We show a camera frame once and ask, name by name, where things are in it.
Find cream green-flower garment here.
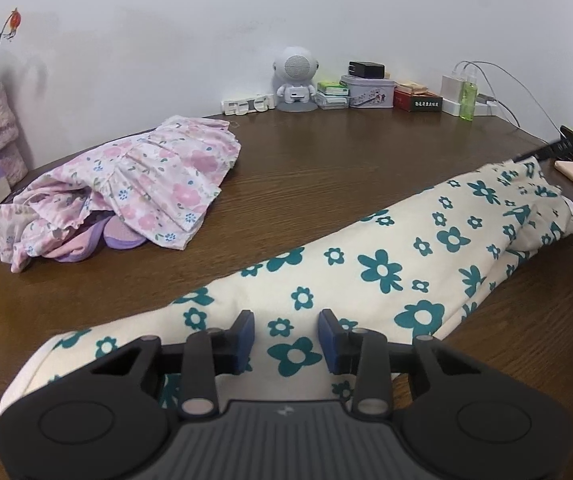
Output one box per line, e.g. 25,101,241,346
0,159,573,408

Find green spray bottle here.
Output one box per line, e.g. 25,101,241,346
459,68,477,122

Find white charger block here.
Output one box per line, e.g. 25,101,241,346
439,75,499,117

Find pink floral garment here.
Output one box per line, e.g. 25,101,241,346
0,116,241,273

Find red black box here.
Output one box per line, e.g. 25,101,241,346
394,81,443,113

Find small black box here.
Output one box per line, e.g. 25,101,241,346
349,61,387,79

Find white power strip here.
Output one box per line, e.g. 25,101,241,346
220,94,276,116

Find green white small boxes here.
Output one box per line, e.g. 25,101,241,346
314,81,349,110

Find white robot figurine speaker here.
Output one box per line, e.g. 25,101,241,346
273,47,319,113

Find white cable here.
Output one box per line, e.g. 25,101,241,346
456,58,563,137

